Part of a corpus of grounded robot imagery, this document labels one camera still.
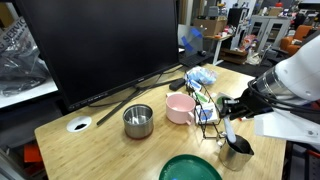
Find white handled spoon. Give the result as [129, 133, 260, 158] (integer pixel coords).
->
[223, 116, 236, 143]

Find black power brick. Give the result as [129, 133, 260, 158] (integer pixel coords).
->
[169, 78, 185, 91]

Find green circle card book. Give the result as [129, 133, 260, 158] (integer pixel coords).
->
[193, 91, 209, 103]

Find pink mug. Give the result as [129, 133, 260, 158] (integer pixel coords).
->
[166, 94, 196, 125]

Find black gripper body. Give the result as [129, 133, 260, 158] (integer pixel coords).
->
[229, 89, 273, 120]

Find silver handled jar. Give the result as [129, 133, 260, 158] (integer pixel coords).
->
[218, 135, 254, 171]

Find cardboard box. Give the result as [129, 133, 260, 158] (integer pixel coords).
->
[194, 19, 227, 36]

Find blue white plastic bag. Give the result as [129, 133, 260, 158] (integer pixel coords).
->
[184, 66, 217, 85]

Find steel round cup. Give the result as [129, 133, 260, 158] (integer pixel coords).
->
[123, 104, 154, 139]

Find black plastic garbage bag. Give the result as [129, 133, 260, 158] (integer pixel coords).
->
[0, 17, 50, 97]

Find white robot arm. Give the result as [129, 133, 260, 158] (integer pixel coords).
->
[219, 32, 320, 145]

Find large black monitor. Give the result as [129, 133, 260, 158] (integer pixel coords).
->
[15, 0, 179, 111]

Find green round plate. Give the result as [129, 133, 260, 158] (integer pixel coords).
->
[159, 154, 222, 180]

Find black wire rack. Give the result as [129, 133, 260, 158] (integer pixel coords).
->
[185, 80, 226, 140]

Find black keyboard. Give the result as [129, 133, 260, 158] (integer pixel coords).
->
[179, 54, 213, 67]

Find white table grommet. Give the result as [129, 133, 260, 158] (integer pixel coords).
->
[66, 116, 92, 133]

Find blue white booklet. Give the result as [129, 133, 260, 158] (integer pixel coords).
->
[187, 79, 202, 92]

